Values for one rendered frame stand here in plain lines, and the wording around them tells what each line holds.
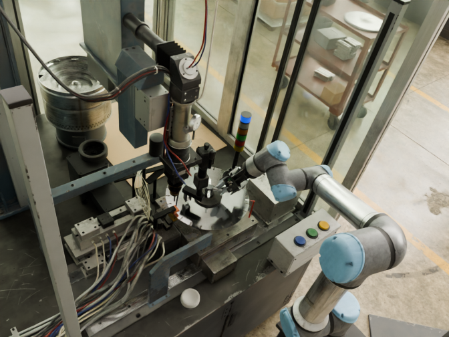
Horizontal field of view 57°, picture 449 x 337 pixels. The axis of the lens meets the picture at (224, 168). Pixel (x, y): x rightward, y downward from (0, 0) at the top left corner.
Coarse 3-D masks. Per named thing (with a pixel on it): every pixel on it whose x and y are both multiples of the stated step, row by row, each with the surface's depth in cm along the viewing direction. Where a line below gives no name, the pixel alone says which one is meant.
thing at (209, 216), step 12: (192, 168) 172; (216, 168) 175; (192, 180) 168; (216, 180) 170; (168, 192) 161; (180, 192) 162; (240, 192) 167; (180, 204) 158; (192, 204) 159; (228, 204) 162; (240, 204) 162; (180, 216) 154; (192, 216) 155; (204, 216) 156; (216, 216) 156; (228, 216) 157; (240, 216) 158; (204, 228) 152; (216, 228) 152
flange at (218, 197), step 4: (204, 192) 161; (212, 192) 161; (216, 192) 164; (212, 196) 161; (216, 196) 162; (220, 196) 163; (196, 200) 160; (204, 200) 160; (208, 200) 160; (212, 200) 160; (216, 200) 161; (220, 200) 161; (200, 204) 159; (204, 204) 159; (208, 204) 159; (212, 204) 159; (216, 204) 160
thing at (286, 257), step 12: (312, 216) 171; (324, 216) 172; (300, 228) 165; (336, 228) 168; (276, 240) 160; (288, 240) 160; (312, 240) 162; (324, 240) 168; (276, 252) 164; (288, 252) 157; (300, 252) 157; (312, 252) 168; (276, 264) 167; (288, 264) 160; (300, 264) 168
